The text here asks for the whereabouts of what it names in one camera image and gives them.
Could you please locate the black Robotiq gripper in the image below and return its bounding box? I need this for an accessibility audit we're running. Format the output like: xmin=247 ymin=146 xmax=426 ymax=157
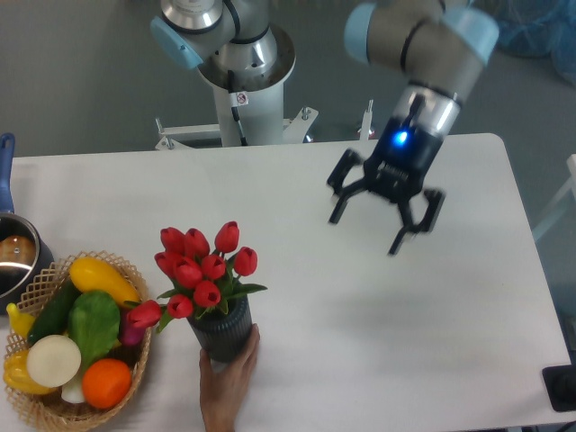
xmin=326 ymin=114 xmax=446 ymax=257

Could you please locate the red tulip bouquet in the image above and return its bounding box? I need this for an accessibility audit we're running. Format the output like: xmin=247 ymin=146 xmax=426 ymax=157
xmin=126 ymin=220 xmax=267 ymax=332

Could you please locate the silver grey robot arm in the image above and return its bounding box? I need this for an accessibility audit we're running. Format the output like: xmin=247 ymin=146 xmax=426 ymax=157
xmin=149 ymin=1 xmax=499 ymax=254

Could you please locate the dark grey ribbed vase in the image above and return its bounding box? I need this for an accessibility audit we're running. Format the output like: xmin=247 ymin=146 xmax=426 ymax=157
xmin=187 ymin=296 xmax=253 ymax=364

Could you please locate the bare human hand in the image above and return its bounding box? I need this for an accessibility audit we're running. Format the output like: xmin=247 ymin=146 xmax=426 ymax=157
xmin=199 ymin=324 xmax=260 ymax=431

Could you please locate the blue plastic bag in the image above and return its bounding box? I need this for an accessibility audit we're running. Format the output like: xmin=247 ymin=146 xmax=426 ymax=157
xmin=486 ymin=1 xmax=575 ymax=85

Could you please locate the black device at edge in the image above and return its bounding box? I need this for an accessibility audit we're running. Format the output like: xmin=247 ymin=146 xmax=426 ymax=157
xmin=542 ymin=364 xmax=575 ymax=412

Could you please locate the purple red onion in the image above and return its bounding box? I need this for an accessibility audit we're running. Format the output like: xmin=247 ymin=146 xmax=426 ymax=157
xmin=118 ymin=310 xmax=146 ymax=347

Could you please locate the yellow squash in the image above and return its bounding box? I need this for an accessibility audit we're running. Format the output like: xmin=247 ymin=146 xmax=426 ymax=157
xmin=68 ymin=256 xmax=140 ymax=307

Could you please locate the green lettuce leaf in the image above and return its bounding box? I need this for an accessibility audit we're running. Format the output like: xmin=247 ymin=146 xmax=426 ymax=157
xmin=67 ymin=291 xmax=121 ymax=373

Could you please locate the woven wicker basket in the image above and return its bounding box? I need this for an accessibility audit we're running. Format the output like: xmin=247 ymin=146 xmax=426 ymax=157
xmin=1 ymin=251 xmax=152 ymax=431

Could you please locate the orange fruit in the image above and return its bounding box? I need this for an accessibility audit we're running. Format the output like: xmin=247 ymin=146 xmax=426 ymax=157
xmin=82 ymin=358 xmax=131 ymax=410

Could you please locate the dark green cucumber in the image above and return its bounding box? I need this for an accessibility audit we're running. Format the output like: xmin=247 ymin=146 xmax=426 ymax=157
xmin=27 ymin=279 xmax=81 ymax=346

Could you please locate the white round onion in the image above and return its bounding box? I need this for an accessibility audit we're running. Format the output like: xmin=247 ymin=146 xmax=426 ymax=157
xmin=26 ymin=335 xmax=81 ymax=388

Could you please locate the yellow bell pepper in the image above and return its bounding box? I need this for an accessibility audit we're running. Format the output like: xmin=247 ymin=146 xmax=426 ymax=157
xmin=3 ymin=349 xmax=57 ymax=395

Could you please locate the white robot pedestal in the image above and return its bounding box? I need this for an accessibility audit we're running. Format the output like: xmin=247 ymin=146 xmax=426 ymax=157
xmin=150 ymin=18 xmax=319 ymax=149

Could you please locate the white frame at right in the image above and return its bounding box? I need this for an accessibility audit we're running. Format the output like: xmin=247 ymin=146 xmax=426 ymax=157
xmin=532 ymin=154 xmax=575 ymax=243

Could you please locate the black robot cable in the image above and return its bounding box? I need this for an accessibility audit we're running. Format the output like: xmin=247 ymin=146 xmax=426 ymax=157
xmin=227 ymin=69 xmax=248 ymax=147

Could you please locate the blue handled saucepan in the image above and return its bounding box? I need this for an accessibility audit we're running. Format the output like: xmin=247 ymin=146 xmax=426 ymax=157
xmin=1 ymin=133 xmax=53 ymax=316

